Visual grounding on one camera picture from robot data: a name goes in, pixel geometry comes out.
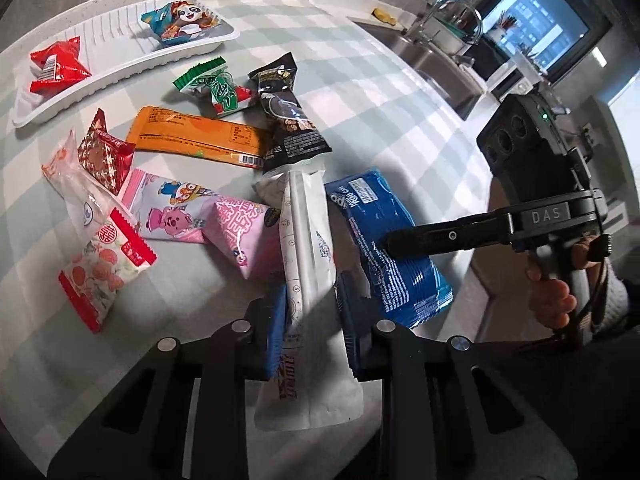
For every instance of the green candy packet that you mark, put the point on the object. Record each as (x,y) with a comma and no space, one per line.
(220,92)

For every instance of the window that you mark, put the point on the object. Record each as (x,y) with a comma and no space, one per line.
(545,15)

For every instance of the steel sink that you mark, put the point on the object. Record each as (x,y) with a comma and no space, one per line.
(440,75)

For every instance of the person's right hand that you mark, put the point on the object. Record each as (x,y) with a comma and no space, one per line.
(550,300)

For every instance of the white plastic tray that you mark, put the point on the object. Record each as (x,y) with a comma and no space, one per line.
(115,45)

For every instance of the chrome faucet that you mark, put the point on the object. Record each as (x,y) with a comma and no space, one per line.
(417,27)

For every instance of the white countertop appliance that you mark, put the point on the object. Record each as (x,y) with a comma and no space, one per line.
(505,80)

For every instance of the red white peach-print packet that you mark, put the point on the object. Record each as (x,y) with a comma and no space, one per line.
(100,270)

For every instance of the pink cartoon snack packet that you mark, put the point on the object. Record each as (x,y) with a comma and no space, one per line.
(165,205)

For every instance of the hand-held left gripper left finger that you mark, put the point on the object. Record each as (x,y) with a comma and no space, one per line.
(277,325)

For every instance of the blue cookie packet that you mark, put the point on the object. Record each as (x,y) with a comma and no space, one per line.
(360,200)

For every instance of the long white snack packet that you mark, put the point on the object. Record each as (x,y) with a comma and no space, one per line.
(310,260)

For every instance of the red patterned snack packet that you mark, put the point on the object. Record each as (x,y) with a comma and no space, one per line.
(105,155)

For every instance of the black snack packet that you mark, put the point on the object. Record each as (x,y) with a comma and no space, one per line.
(287,120)

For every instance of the yellow sponge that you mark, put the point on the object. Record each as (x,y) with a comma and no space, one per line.
(384,16)

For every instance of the white cup with utensils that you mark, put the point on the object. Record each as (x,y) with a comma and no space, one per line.
(497,35)

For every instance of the orange snack bar packet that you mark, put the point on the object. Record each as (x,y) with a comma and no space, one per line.
(190,135)

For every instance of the panda print snack packet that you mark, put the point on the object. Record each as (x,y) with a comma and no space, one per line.
(185,22)

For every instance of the pink triangular snack packet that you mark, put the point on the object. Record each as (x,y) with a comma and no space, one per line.
(240,235)

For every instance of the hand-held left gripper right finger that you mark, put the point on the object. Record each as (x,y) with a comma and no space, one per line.
(350,330)

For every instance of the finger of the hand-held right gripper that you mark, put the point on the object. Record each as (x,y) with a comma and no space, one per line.
(450,236)

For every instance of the person's right forearm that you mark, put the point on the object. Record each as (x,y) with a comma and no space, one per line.
(612,305)

